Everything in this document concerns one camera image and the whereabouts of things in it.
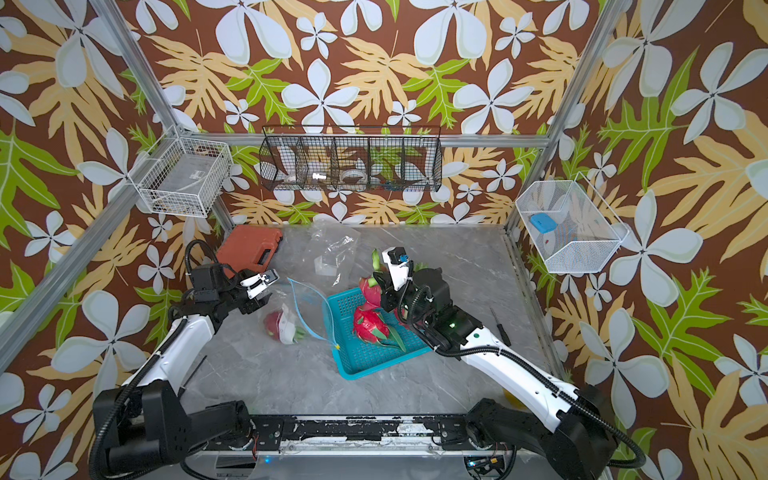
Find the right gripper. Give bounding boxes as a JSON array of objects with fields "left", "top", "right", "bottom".
[{"left": 373, "top": 270, "right": 438, "bottom": 331}]

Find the dragon fruit bag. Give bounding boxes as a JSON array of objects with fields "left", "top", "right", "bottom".
[
  {"left": 264, "top": 309, "right": 306, "bottom": 345},
  {"left": 353, "top": 307, "right": 406, "bottom": 352},
  {"left": 359, "top": 249, "right": 383, "bottom": 309}
]

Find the zip-top bag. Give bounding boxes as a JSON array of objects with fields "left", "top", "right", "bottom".
[
  {"left": 264, "top": 278, "right": 341, "bottom": 351},
  {"left": 302, "top": 222, "right": 360, "bottom": 282}
]

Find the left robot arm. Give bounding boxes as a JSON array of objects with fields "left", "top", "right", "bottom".
[{"left": 88, "top": 257, "right": 279, "bottom": 479}]

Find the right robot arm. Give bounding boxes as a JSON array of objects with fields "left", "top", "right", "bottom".
[{"left": 373, "top": 264, "right": 647, "bottom": 479}]

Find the red plastic tool case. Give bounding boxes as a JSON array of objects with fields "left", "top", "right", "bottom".
[{"left": 216, "top": 225, "right": 283, "bottom": 273}]

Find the teal plastic basket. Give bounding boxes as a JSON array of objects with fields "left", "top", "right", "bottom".
[{"left": 322, "top": 286, "right": 433, "bottom": 380}]

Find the blue object in basket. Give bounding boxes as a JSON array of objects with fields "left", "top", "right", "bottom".
[{"left": 529, "top": 212, "right": 558, "bottom": 234}]

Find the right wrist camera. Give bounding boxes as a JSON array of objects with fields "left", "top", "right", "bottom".
[{"left": 382, "top": 246, "right": 412, "bottom": 291}]

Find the screwdriver black yellow handle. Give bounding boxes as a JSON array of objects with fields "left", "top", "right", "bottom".
[{"left": 489, "top": 307, "right": 511, "bottom": 347}]

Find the white wire basket left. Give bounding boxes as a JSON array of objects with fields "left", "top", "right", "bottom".
[{"left": 130, "top": 130, "right": 233, "bottom": 218}]

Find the white wire basket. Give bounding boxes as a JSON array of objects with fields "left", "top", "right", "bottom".
[
  {"left": 515, "top": 174, "right": 629, "bottom": 275},
  {"left": 130, "top": 130, "right": 233, "bottom": 218}
]

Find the black wire basket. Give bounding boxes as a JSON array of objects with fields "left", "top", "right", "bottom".
[{"left": 256, "top": 125, "right": 444, "bottom": 192}]

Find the black mounting base rail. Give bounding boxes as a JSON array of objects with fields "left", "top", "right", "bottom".
[{"left": 197, "top": 413, "right": 523, "bottom": 452}]

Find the white wire basket right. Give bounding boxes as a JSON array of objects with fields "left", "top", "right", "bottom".
[{"left": 515, "top": 174, "right": 629, "bottom": 275}]

